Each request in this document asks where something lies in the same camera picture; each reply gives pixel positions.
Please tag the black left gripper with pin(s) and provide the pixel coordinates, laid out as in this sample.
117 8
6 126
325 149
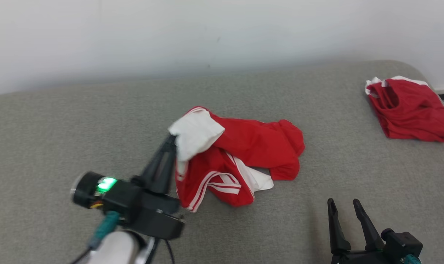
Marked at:
159 216

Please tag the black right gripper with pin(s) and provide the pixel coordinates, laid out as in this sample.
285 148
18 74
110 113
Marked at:
357 258

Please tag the red and white jersey shirt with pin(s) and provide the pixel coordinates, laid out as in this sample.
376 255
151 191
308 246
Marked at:
266 146

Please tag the red shorts with white stripe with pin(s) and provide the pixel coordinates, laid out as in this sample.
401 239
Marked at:
416 117

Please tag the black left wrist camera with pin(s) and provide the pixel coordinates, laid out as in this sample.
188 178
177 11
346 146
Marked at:
123 198

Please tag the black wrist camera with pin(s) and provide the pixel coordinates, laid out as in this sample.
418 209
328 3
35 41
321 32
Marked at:
405 244
123 198

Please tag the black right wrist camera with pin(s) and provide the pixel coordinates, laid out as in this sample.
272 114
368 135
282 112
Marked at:
405 244

